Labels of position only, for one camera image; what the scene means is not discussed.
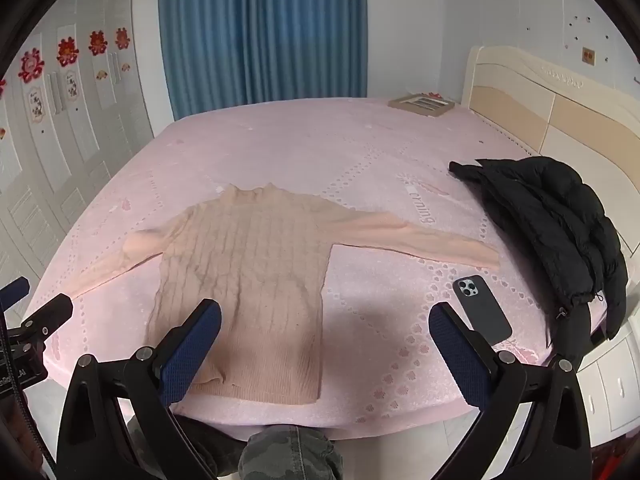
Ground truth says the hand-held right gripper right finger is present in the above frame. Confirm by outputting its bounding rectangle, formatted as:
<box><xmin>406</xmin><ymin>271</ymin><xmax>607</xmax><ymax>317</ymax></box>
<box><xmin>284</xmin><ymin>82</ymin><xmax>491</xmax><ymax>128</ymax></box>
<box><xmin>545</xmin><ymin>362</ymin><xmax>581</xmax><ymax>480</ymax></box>
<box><xmin>428</xmin><ymin>301</ymin><xmax>593</xmax><ymax>480</ymax></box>

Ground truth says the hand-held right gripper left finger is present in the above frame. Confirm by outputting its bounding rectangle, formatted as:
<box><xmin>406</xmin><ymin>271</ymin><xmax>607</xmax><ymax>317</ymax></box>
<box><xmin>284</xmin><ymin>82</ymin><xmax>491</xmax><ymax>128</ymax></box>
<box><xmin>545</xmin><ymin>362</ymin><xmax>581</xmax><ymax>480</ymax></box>
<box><xmin>56</xmin><ymin>298</ymin><xmax>223</xmax><ymax>480</ymax></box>

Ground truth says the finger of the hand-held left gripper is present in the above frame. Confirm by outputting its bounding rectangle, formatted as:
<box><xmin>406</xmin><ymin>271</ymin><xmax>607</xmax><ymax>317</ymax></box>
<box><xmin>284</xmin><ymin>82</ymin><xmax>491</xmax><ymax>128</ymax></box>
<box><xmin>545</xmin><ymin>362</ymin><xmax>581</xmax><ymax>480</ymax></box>
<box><xmin>0</xmin><ymin>276</ymin><xmax>31</xmax><ymax>312</ymax></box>
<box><xmin>5</xmin><ymin>293</ymin><xmax>74</xmax><ymax>357</ymax></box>

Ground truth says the pink knitted sweater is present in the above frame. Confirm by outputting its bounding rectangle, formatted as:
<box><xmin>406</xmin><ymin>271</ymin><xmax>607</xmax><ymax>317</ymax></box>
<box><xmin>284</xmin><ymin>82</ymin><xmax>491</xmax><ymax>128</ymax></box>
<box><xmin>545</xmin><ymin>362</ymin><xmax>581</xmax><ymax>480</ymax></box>
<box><xmin>65</xmin><ymin>183</ymin><xmax>501</xmax><ymax>406</ymax></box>

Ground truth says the dark smartphone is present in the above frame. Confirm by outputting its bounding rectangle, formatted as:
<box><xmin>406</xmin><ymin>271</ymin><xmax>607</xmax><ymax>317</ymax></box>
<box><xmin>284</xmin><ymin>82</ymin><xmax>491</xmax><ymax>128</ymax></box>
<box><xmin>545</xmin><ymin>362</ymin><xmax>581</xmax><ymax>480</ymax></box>
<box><xmin>452</xmin><ymin>275</ymin><xmax>513</xmax><ymax>346</ymax></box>

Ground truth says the person's camouflage trouser leg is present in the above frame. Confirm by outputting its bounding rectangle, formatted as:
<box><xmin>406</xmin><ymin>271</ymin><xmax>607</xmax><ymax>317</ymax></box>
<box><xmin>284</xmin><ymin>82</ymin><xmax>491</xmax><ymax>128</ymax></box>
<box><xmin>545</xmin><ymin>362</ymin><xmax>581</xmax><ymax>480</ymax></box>
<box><xmin>127</xmin><ymin>415</ymin><xmax>346</xmax><ymax>480</ymax></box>

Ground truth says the white nightstand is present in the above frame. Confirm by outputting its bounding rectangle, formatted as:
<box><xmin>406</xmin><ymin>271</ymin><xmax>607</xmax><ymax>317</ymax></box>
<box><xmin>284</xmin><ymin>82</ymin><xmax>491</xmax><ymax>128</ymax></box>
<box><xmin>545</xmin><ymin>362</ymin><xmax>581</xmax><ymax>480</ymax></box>
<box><xmin>575</xmin><ymin>327</ymin><xmax>640</xmax><ymax>448</ymax></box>

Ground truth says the white wardrobe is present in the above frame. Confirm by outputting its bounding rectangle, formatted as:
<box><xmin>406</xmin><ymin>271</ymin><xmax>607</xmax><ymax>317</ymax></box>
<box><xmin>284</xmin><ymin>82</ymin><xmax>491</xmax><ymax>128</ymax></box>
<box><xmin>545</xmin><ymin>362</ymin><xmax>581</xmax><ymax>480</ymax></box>
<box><xmin>0</xmin><ymin>0</ymin><xmax>156</xmax><ymax>311</ymax></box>

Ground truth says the black down jacket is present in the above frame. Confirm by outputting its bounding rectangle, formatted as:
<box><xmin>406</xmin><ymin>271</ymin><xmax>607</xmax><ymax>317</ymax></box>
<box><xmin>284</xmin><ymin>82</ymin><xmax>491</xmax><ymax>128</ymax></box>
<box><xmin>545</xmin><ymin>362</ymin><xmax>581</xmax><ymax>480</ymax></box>
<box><xmin>448</xmin><ymin>156</ymin><xmax>628</xmax><ymax>361</ymax></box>

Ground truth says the pink bed cover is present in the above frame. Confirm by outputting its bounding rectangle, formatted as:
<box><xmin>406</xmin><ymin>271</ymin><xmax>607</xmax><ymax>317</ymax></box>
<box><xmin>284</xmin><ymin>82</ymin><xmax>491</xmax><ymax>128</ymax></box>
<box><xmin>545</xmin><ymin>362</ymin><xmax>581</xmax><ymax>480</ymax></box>
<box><xmin>37</xmin><ymin>97</ymin><xmax>608</xmax><ymax>431</ymax></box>

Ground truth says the cream bed headboard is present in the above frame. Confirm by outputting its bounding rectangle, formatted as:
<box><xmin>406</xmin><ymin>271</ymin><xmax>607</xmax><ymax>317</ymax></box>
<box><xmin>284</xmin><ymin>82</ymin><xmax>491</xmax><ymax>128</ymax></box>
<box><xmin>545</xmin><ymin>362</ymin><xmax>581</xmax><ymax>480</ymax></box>
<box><xmin>460</xmin><ymin>45</ymin><xmax>640</xmax><ymax>261</ymax></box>

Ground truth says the blue curtain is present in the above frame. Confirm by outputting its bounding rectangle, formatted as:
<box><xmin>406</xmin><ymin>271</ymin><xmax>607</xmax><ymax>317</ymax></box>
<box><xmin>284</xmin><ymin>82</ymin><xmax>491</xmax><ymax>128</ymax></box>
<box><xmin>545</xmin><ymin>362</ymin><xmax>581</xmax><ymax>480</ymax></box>
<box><xmin>157</xmin><ymin>0</ymin><xmax>368</xmax><ymax>121</ymax></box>

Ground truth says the brown picture frame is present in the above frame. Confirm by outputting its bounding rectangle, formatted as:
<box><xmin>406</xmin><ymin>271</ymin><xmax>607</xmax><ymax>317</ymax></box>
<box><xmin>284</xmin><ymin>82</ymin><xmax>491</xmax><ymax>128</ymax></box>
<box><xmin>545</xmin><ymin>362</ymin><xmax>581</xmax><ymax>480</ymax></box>
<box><xmin>387</xmin><ymin>92</ymin><xmax>457</xmax><ymax>118</ymax></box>

